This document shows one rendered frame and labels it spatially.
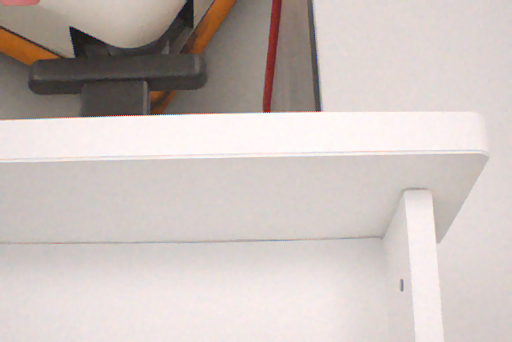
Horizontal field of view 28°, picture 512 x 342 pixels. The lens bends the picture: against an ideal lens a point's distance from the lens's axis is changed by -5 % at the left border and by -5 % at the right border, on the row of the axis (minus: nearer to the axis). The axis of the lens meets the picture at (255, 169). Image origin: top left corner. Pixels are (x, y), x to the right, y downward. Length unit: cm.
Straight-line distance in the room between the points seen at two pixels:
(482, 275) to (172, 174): 22
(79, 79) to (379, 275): 16
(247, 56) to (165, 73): 105
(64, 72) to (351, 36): 23
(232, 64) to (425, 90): 88
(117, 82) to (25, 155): 5
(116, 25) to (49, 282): 75
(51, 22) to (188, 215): 83
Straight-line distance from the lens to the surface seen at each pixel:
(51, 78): 43
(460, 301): 56
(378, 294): 48
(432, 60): 62
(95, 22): 121
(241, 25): 150
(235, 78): 146
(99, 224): 46
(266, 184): 42
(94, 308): 47
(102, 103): 42
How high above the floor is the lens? 129
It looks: 67 degrees down
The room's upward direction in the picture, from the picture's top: 5 degrees clockwise
